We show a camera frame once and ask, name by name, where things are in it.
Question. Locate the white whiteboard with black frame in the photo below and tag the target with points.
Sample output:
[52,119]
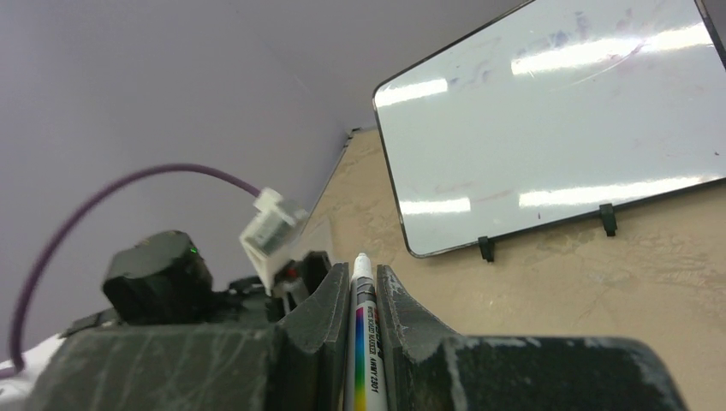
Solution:
[554,111]

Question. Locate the white whiteboard marker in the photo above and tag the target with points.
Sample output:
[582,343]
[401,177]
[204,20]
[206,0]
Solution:
[365,387]

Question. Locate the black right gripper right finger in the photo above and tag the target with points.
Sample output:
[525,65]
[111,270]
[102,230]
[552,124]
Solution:
[429,366]

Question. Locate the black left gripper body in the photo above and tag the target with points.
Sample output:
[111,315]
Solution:
[295,282]

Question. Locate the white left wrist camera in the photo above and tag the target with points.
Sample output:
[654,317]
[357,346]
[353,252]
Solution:
[268,238]

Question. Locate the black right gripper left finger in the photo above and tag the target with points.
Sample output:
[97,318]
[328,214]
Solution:
[296,363]

